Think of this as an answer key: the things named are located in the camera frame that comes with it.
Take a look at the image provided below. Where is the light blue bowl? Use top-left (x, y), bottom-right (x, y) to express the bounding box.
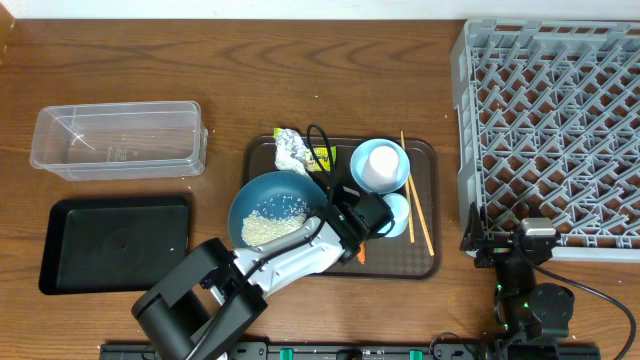
top-left (350, 139), bottom-right (411, 194)

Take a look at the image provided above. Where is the dark blue plate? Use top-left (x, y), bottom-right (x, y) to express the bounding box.
top-left (228, 171), bottom-right (327, 248)

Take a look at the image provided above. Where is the foil snack wrapper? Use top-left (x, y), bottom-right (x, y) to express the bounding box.
top-left (273, 128), bottom-right (336, 176)

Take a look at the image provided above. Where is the pile of white rice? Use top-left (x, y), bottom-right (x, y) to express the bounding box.
top-left (241, 195), bottom-right (309, 247)

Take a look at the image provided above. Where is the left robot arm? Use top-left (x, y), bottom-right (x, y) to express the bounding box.
top-left (132, 186), bottom-right (368, 359)

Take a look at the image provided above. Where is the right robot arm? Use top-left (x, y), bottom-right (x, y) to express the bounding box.
top-left (460, 204), bottom-right (575, 359)

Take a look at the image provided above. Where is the grey dishwasher rack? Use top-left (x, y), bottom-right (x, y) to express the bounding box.
top-left (451, 19), bottom-right (639, 263)

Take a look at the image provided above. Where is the orange carrot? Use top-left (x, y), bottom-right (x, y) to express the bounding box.
top-left (357, 242), bottom-right (366, 264)

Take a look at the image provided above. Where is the light blue cup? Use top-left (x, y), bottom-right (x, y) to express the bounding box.
top-left (379, 193), bottom-right (409, 238)

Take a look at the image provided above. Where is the white cup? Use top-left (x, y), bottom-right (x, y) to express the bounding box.
top-left (362, 146), bottom-right (399, 191)

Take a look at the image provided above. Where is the brown serving tray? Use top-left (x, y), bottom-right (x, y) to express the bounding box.
top-left (243, 135), bottom-right (442, 280)

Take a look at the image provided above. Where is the wooden chopstick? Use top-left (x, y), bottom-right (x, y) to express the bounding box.
top-left (405, 174), bottom-right (415, 244)
top-left (400, 130), bottom-right (436, 257)

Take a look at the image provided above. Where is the clear plastic bin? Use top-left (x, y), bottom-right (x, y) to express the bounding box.
top-left (30, 101), bottom-right (208, 181)

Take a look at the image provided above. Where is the black tray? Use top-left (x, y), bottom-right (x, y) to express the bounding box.
top-left (38, 195), bottom-right (191, 295)

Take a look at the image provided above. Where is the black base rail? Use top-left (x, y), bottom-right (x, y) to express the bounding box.
top-left (99, 342), bottom-right (601, 360)

